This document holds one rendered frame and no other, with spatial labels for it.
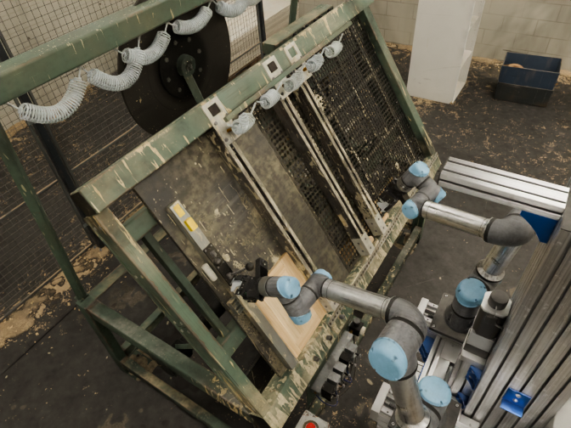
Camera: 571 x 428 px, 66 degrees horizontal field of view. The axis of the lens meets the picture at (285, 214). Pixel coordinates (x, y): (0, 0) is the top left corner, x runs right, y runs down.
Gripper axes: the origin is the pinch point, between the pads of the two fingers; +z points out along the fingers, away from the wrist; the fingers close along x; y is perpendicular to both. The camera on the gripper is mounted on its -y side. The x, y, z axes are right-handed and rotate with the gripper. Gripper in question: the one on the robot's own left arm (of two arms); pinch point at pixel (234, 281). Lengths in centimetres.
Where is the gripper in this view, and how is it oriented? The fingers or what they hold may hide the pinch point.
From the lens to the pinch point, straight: 179.3
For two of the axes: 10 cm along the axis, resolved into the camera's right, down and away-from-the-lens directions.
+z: -6.8, 1.1, 7.3
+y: -3.3, 8.4, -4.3
